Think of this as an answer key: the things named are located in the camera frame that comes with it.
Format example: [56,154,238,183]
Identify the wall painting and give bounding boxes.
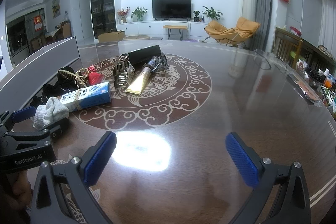
[52,0,61,18]

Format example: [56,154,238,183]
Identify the rhinestone hair claw clip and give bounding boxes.
[110,54,136,89]

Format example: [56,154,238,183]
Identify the wooden bench with metal legs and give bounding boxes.
[163,25,188,40]

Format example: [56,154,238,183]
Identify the black rectangular box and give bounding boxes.
[119,45,161,69]

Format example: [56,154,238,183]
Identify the black glossy hair band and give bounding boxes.
[42,82,79,98]

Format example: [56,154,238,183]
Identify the gold cosmetic tube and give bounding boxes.
[125,55,161,94]

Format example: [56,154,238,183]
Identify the large-leaf potted plant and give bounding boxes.
[202,6,223,21]

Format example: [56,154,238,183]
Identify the clear plastic packet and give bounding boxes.
[286,72,321,107]

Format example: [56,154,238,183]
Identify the white sock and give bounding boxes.
[34,97,70,130]

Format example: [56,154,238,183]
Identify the white curtain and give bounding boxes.
[319,0,336,38]

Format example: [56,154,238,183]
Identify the dark glass sliding door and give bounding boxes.
[7,17,29,56]

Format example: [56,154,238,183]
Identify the bushy green potted plant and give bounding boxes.
[131,6,148,21]

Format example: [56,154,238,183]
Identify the eyeglasses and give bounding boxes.
[254,49,287,71]

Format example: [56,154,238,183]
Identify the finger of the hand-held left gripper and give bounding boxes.
[11,119,69,140]
[0,105,37,136]

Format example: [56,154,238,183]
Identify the blue white toothpaste box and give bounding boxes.
[54,81,112,112]

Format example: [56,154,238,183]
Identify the wooden dining chair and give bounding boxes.
[61,22,72,39]

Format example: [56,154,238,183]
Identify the black fluffy hair accessory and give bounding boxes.
[56,67,79,88]

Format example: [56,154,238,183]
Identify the person's left hand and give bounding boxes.
[0,170,33,211]

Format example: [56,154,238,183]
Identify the black television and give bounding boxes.
[152,0,192,21]

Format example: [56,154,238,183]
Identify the grey hair clip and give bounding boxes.
[156,53,172,71]

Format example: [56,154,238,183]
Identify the beige round floor cushion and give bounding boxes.
[123,34,150,41]

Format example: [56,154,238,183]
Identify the red gift pouch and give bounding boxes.
[88,65,104,84]

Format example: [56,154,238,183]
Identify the red flowers in vase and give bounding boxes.
[117,7,131,24]

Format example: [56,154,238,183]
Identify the grey curtain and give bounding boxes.
[249,0,272,50]

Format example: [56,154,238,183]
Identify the orange lounge chair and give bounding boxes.
[205,20,238,45]
[231,17,261,46]

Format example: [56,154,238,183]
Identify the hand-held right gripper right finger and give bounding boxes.
[226,132,311,224]

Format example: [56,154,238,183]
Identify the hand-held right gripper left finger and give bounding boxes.
[31,131,117,224]

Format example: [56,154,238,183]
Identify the white TV cabinet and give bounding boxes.
[117,20,213,39]

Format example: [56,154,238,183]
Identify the black cloth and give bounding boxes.
[30,95,50,109]

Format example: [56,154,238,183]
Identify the wooden sideboard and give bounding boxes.
[299,39,336,69]

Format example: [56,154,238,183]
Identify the cardboard box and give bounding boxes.
[98,30,126,43]

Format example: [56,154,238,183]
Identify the gold loop hair clip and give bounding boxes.
[58,68,91,89]

